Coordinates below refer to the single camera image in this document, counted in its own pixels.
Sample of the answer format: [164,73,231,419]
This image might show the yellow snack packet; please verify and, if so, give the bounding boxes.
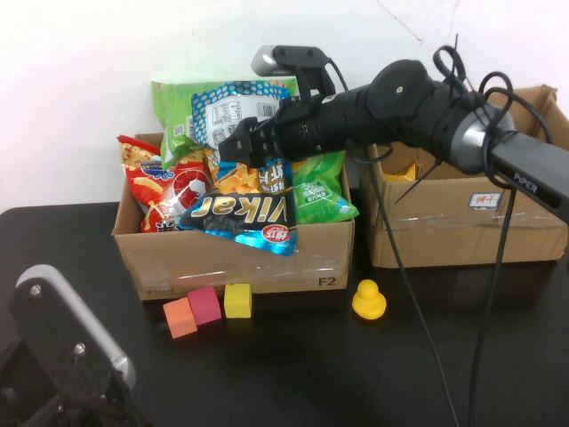
[382,160,423,182]

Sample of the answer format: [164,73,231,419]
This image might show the cardboard box with F2 print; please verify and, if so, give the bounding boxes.
[110,132,357,302]

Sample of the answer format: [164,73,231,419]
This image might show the red shrimp stick snack bag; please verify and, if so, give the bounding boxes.
[116,134,214,234]

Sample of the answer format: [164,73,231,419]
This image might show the blue Vikar shrimp chips bag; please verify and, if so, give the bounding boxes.
[179,81,299,258]

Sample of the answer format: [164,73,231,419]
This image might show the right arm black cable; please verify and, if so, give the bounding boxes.
[469,70,556,427]

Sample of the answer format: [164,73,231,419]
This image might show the green Lay's bag logo side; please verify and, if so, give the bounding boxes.
[291,149,360,225]

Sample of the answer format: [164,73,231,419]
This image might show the blue-bordered white label sticker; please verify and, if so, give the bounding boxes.
[467,191,501,209]

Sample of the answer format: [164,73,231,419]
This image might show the cardboard box with blue label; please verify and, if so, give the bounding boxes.
[359,85,569,269]

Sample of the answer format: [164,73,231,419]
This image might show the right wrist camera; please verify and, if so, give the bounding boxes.
[251,44,340,107]

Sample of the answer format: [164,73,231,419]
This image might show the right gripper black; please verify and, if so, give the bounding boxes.
[217,94,350,169]

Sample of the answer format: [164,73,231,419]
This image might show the yellow rubber duck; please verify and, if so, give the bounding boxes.
[351,278,388,320]

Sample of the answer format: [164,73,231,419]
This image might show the orange foam cube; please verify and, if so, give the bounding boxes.
[162,296,198,340]

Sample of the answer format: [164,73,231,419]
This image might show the green Lay's bag barcode side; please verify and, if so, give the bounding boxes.
[150,78,300,171]

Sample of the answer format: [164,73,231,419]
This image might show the yellow foam cube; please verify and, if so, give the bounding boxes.
[223,282,253,319]

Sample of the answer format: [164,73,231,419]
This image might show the right camera black cable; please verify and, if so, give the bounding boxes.
[326,57,461,427]

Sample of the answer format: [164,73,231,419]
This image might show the pink foam cube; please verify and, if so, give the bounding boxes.
[187,286,222,326]

